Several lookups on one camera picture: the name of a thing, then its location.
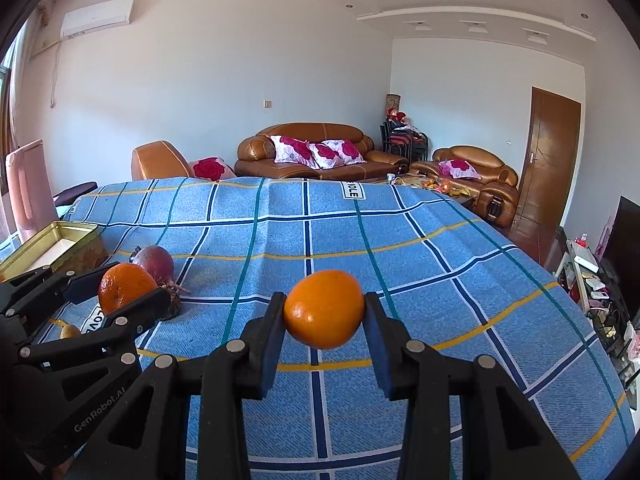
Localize brown leather tufted armchair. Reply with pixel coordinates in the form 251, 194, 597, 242
410, 145, 521, 233

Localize dark chair seat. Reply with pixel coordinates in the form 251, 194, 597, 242
52, 181, 98, 206

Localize brown wooden door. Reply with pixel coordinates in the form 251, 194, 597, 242
510, 86, 582, 251

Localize window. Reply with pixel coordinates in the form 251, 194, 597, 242
0, 62, 13, 116

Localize dark brown water chestnut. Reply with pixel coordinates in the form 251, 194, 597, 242
159, 282, 192, 321

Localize blue plaid tablecloth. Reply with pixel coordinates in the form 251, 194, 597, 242
0, 176, 636, 480

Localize air conditioner pipe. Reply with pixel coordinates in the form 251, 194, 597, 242
50, 40, 63, 109

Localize brown leather armchair white piping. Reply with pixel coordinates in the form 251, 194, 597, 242
131, 140, 236, 181

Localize black television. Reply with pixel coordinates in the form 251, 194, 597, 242
597, 195, 640, 311

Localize gold rectangular tin tray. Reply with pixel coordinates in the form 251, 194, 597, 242
0, 220, 108, 281

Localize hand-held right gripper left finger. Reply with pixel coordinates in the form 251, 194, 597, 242
67, 291, 290, 480

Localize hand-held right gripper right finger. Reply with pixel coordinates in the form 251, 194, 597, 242
363, 291, 576, 480

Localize purple passion fruit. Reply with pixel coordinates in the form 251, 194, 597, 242
131, 245, 175, 286

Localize brown leather three-seat sofa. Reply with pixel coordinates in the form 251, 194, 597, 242
235, 122, 410, 181

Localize cluttered television stand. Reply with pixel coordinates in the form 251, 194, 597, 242
552, 225, 640, 396

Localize cluttered coffee table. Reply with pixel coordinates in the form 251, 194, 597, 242
365, 172, 481, 206

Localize orange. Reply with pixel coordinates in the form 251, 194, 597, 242
283, 269, 366, 350
98, 263, 158, 317

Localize white wall air conditioner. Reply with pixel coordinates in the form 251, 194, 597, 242
60, 0, 136, 40

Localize red flower pillow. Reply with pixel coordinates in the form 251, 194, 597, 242
192, 156, 226, 182

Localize stacked dark chairs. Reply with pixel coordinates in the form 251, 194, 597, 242
381, 120, 429, 162

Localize white pillow red flowers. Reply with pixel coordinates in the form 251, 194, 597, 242
270, 135, 316, 168
438, 159, 482, 180
306, 139, 367, 171

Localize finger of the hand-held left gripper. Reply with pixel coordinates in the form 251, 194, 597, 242
16, 287, 173, 372
0, 261, 121, 333

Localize beige curtain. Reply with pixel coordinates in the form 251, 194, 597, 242
0, 2, 51, 256

